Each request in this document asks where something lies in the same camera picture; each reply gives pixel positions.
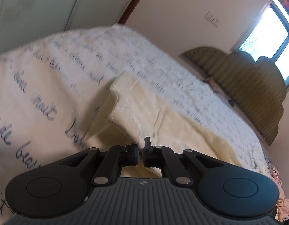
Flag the cream white pants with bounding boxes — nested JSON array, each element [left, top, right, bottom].
[[85, 72, 243, 167]]

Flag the white bedspread with script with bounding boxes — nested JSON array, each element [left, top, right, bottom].
[[0, 25, 269, 224]]

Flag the floral patterned blanket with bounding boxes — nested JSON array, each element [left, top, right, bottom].
[[262, 146, 283, 188]]

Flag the green scalloped headboard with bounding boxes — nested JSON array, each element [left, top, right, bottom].
[[182, 47, 287, 145]]

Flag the wardrobe with flower-patterned doors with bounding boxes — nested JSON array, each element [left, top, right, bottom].
[[0, 0, 133, 54]]

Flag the black cable with switch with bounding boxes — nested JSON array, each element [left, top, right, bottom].
[[205, 77, 236, 107]]

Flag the white wall socket plate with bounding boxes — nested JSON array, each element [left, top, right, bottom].
[[204, 11, 220, 28]]

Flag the window with metal frame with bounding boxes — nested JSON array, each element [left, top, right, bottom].
[[231, 0, 289, 87]]

